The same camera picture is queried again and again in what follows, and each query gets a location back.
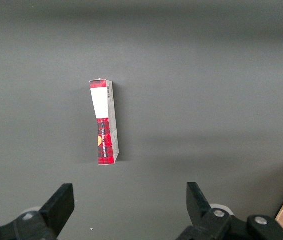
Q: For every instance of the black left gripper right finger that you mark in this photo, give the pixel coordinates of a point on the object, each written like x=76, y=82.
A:
x=199, y=207

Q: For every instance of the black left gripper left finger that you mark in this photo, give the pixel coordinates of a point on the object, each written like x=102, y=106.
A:
x=56, y=210

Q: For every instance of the red and grey carton box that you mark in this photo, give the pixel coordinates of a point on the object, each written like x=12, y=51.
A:
x=105, y=125

